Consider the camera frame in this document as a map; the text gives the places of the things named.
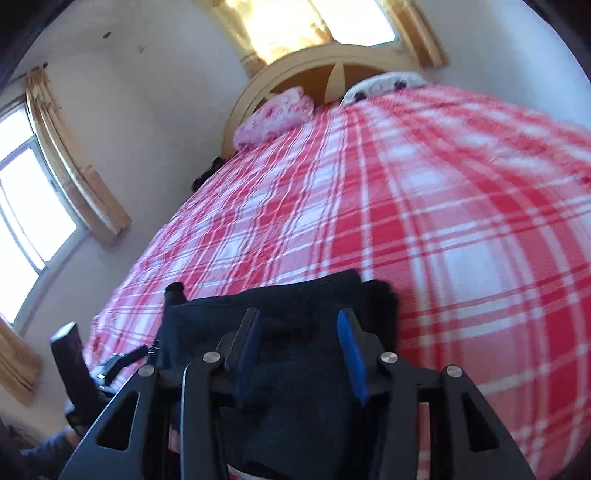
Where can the long yellow curtain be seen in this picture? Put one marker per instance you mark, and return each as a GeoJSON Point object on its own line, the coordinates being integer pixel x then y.
{"type": "Point", "coordinates": [74, 157]}

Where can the person's blue jeans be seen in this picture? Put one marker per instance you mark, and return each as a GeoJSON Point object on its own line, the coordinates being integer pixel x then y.
{"type": "Point", "coordinates": [51, 457]}

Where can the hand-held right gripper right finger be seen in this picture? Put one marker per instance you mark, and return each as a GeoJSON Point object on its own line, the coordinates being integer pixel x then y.
{"type": "Point", "coordinates": [353, 360]}

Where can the red plaid bedsheet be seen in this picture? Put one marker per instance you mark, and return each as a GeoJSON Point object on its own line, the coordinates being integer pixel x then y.
{"type": "Point", "coordinates": [392, 194]}

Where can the yellow curtain with frayed hem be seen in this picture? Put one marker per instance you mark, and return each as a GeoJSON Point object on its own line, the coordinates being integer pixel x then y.
{"type": "Point", "coordinates": [16, 364]}

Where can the large side window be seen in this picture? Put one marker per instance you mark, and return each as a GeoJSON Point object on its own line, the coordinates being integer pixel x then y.
{"type": "Point", "coordinates": [37, 207]}

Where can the black pants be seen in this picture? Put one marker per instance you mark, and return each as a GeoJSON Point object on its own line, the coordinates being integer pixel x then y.
{"type": "Point", "coordinates": [295, 332]}

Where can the shiny golden curtain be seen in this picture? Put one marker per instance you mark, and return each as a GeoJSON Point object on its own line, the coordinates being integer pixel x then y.
{"type": "Point", "coordinates": [240, 32]}

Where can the wooden headboard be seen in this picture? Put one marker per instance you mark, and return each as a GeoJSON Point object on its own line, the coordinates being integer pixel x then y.
{"type": "Point", "coordinates": [295, 74]}

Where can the pink floral pillow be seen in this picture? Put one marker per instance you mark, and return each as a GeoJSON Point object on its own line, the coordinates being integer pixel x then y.
{"type": "Point", "coordinates": [277, 115]}

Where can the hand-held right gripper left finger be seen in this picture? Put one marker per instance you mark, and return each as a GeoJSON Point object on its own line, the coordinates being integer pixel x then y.
{"type": "Point", "coordinates": [244, 360]}

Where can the window behind headboard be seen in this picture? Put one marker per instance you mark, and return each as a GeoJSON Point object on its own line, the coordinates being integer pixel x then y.
{"type": "Point", "coordinates": [351, 23]}

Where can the short yellow curtain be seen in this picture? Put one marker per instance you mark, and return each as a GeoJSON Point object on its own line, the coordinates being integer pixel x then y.
{"type": "Point", "coordinates": [422, 32]}

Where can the white patterned pillow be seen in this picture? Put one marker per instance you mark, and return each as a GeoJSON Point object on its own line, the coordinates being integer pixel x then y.
{"type": "Point", "coordinates": [388, 85]}

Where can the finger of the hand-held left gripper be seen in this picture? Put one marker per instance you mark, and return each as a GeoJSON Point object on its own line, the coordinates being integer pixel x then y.
{"type": "Point", "coordinates": [175, 294]}

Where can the dark object beside bed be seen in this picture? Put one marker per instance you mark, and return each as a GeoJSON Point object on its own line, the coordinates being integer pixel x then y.
{"type": "Point", "coordinates": [207, 177]}

